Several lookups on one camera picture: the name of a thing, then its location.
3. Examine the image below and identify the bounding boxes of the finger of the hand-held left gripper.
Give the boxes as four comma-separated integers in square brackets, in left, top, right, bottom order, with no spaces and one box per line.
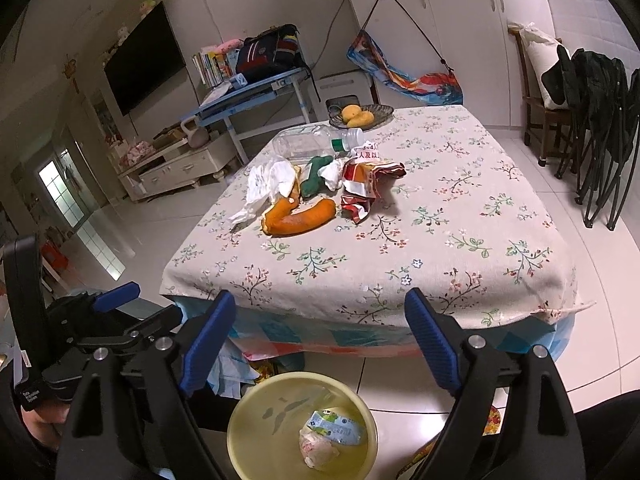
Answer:
[76,304,184,356]
[91,281,141,314]

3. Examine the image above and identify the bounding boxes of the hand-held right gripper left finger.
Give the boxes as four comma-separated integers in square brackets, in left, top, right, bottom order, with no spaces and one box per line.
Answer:
[54,290,237,480]

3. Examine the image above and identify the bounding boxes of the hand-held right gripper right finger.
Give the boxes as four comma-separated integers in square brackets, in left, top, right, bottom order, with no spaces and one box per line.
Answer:
[400,288,586,480]

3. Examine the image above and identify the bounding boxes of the yellow plastic bin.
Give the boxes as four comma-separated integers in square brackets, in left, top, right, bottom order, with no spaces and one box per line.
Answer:
[226,371,378,480]

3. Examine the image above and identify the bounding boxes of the orange sausage-shaped packet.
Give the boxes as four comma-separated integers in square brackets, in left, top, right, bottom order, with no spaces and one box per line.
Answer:
[261,198,337,237]

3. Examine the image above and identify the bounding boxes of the white tissue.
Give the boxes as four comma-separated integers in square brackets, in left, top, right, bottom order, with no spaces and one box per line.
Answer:
[319,160,346,192]
[229,156,301,226]

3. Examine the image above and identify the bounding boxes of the red white wrapper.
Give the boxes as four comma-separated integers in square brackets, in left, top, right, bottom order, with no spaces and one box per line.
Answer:
[340,141,407,225]

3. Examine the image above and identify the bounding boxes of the orange peel strip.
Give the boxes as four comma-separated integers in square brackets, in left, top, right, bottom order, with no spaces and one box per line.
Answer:
[285,164,302,206]

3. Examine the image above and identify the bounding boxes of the person's left forearm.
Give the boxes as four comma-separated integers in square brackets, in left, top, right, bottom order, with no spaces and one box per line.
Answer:
[27,406,67,452]

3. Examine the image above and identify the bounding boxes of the pale plastic bag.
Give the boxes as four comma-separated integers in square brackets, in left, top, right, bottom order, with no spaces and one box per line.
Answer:
[207,340,306,401]

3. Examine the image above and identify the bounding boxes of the blue orange patchwork undercloth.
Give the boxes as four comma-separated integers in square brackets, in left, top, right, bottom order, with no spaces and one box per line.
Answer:
[175,297,573,361]

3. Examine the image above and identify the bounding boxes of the floral white tablecloth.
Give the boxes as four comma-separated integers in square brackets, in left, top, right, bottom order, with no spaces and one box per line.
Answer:
[159,104,596,328]

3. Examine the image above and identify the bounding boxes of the blue green white wrapper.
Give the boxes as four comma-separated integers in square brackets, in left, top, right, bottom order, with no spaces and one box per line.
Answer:
[306,409,362,446]

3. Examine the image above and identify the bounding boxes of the cream television stand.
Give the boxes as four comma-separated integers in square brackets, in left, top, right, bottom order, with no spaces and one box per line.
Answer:
[117,132,241,203]

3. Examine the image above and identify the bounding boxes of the white tissue ball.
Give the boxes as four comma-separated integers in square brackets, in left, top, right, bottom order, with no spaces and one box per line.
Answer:
[299,422,336,471]

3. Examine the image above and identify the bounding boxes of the green packet with white label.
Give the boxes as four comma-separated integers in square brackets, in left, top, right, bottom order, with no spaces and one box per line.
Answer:
[300,156,335,197]

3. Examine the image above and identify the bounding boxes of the clear plastic bottle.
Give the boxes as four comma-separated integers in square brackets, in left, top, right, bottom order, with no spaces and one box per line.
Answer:
[273,125,364,163]

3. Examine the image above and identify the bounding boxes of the white papers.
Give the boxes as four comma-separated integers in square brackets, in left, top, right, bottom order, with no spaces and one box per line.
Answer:
[202,82,236,106]

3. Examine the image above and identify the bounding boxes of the blue study desk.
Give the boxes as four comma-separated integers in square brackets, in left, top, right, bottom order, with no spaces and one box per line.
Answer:
[195,66,321,163]

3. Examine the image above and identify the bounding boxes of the black flat television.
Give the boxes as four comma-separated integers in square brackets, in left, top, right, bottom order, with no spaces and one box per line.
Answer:
[103,1,188,117]

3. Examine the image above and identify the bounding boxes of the wooden chair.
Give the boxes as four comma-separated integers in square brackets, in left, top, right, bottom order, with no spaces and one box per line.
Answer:
[509,25,576,166]

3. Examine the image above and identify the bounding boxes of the row of books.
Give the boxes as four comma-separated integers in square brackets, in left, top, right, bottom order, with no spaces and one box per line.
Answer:
[192,42,243,88]

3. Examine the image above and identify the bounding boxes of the black folding chair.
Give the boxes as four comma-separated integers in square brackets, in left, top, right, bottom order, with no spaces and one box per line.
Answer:
[582,67,640,231]
[555,49,626,201]

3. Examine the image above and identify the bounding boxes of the white air purifier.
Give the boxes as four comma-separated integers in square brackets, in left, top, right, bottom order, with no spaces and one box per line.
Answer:
[317,72,373,111]

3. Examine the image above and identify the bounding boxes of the dark striped backpack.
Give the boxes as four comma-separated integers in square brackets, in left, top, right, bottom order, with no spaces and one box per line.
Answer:
[235,23,301,83]

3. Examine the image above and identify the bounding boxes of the white pillow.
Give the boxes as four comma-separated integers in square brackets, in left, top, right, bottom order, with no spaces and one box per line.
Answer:
[510,22,571,110]

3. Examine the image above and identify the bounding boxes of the white cabinet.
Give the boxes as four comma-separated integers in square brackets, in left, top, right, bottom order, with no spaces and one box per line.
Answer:
[342,0,551,128]

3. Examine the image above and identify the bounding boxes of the beige jug with handle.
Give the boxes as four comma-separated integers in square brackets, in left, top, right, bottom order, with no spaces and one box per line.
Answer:
[181,116,208,148]

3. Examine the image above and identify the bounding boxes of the dark wire fruit basket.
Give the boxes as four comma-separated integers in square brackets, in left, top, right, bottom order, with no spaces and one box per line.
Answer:
[328,104,396,130]

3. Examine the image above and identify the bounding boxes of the colourful bag with black strap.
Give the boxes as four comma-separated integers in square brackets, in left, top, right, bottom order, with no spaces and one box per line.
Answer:
[347,0,463,107]

